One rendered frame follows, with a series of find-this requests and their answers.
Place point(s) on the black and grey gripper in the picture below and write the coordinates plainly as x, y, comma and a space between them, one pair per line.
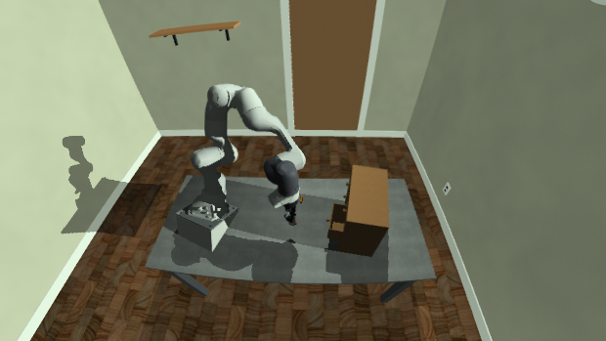
290, 212

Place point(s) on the brown chest of drawers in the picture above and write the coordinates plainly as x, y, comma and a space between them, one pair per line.
368, 211

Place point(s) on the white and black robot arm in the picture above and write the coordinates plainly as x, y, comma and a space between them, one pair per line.
282, 167

